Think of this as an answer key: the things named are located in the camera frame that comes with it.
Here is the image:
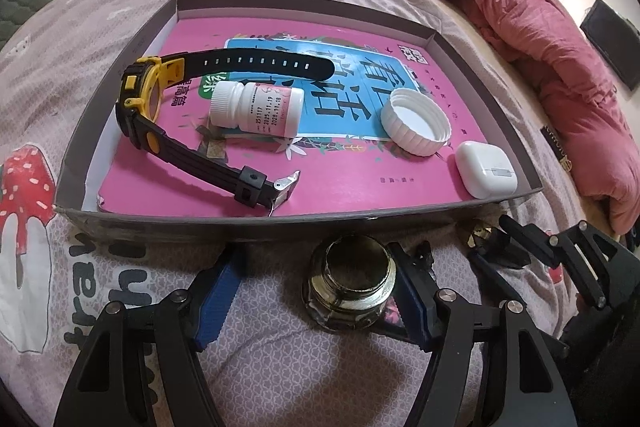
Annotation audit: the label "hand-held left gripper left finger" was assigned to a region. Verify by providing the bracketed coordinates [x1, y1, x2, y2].
[52, 245, 248, 427]

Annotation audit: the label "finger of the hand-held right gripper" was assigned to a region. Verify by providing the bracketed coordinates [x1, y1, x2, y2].
[500, 214, 640, 308]
[467, 251, 576, 348]

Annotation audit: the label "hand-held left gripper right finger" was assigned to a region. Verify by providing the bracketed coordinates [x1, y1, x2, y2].
[387, 242, 583, 427]

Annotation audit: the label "black and gold hexagonal tube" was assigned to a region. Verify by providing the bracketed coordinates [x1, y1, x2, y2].
[467, 221, 532, 270]

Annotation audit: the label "glass jar with gold rim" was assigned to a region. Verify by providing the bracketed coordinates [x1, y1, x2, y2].
[302, 234, 398, 334]

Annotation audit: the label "grey cardboard box tray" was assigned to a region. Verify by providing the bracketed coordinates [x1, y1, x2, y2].
[52, 0, 545, 244]

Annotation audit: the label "white earbuds case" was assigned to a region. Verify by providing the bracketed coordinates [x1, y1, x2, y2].
[454, 141, 517, 198]

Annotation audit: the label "yellow and black wristwatch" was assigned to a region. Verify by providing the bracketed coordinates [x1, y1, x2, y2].
[115, 48, 335, 214]

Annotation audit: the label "white ribbed bottle cap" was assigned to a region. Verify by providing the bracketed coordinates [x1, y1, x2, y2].
[381, 88, 452, 156]

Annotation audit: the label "white pill bottle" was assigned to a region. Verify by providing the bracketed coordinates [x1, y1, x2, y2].
[209, 81, 305, 138]

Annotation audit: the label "pink and blue book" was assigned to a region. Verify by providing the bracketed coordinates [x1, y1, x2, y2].
[97, 18, 501, 215]

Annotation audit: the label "black television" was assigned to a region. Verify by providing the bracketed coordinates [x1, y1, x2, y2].
[580, 0, 640, 90]

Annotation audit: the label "pink quilt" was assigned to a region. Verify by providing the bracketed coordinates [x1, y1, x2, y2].
[405, 0, 640, 235]

